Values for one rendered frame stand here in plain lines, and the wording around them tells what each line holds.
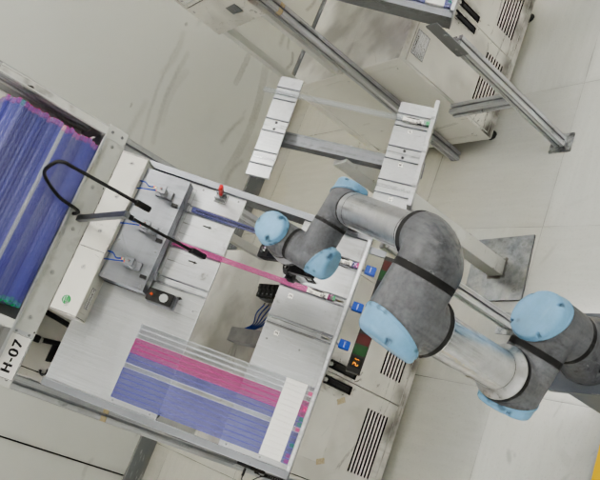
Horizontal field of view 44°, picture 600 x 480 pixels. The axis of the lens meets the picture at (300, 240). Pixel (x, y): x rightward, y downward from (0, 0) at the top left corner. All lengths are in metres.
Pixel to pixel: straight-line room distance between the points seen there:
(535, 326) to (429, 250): 0.40
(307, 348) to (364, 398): 0.57
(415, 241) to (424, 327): 0.14
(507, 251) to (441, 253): 1.53
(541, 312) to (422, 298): 0.41
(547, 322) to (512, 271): 1.16
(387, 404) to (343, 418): 0.20
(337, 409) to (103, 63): 2.19
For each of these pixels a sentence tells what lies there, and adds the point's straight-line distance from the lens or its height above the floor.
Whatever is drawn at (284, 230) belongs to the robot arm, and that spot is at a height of 1.16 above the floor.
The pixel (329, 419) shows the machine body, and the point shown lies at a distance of 2.47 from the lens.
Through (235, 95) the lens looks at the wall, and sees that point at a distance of 4.23.
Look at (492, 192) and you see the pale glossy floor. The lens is 2.95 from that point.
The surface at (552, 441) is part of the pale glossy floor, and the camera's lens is 2.41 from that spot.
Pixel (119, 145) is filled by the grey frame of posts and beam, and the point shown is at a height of 1.33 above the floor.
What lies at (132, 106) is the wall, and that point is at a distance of 3.92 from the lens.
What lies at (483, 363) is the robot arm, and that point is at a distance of 1.43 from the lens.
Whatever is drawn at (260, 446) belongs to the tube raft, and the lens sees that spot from 2.01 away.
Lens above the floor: 1.99
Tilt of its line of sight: 33 degrees down
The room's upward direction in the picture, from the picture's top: 58 degrees counter-clockwise
